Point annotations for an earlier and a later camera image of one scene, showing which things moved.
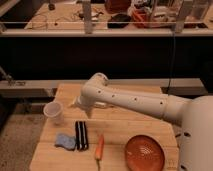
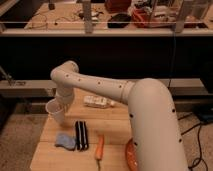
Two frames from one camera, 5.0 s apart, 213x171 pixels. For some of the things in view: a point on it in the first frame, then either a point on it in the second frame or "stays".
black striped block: [82, 142] stays
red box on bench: [117, 6] stays
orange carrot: [98, 151] stays
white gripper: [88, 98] → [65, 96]
